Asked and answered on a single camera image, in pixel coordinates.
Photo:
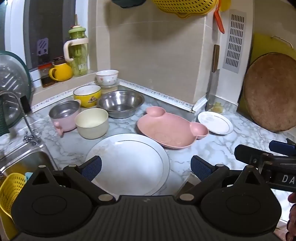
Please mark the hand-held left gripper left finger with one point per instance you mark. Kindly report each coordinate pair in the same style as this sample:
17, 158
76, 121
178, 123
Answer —
92, 168

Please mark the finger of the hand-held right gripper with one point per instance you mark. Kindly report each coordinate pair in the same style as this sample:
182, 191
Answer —
249, 154
277, 146

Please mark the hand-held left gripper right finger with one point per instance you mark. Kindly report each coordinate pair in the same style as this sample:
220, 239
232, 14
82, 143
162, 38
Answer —
200, 168

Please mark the large white plate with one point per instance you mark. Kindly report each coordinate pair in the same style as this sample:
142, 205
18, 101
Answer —
129, 162

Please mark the cream bowl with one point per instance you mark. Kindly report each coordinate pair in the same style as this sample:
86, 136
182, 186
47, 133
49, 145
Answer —
92, 125

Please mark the pink pot with steel lining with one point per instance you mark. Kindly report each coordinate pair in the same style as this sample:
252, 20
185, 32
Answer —
64, 120

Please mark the stainless steel bowl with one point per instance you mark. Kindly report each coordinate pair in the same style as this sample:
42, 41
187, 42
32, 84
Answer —
120, 102

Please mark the person's right hand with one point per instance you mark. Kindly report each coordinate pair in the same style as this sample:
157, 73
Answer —
292, 213

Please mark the small white plate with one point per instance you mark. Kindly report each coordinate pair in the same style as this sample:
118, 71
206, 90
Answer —
215, 122

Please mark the pink bear-shaped plate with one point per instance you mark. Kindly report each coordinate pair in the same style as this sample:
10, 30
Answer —
166, 129

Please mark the round wooden cutting board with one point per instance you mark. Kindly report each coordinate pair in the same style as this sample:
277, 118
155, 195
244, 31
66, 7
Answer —
270, 92

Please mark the blue sponge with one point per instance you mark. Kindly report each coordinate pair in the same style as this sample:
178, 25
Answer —
29, 176

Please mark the steel sink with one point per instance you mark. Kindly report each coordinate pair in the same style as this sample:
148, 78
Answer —
27, 160

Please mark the yellow ceramic bowl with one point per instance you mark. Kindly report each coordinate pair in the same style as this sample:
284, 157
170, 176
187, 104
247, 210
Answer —
89, 98

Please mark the metal faucet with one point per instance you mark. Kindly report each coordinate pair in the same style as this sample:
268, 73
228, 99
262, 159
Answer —
27, 125

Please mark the yellow mesh basket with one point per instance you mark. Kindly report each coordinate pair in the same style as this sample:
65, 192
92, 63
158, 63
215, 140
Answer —
11, 192

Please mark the white floral bowl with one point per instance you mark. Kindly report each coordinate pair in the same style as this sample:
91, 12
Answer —
107, 78

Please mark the black block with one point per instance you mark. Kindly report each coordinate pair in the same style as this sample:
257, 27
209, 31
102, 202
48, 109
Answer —
25, 104

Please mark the yellow mug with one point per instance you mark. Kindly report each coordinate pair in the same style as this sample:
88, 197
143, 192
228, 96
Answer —
61, 71

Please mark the jar of dark liquid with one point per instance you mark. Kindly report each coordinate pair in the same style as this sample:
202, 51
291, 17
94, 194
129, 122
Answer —
46, 76

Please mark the grey vent grille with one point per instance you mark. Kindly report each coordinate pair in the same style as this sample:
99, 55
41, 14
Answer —
233, 41

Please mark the clear dome dish cover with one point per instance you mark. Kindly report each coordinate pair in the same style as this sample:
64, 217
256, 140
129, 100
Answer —
11, 88

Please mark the grey window sticker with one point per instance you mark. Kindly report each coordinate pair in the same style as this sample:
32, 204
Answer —
42, 46

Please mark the orange spatula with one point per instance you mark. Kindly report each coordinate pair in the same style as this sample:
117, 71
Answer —
219, 23

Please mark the yellow hanging utensil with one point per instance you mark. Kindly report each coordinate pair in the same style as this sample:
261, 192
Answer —
225, 5

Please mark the yellow hanging colander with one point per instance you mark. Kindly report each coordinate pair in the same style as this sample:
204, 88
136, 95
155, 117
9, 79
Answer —
185, 8

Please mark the dark green hanging item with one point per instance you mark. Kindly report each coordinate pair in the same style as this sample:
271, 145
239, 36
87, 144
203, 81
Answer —
127, 2

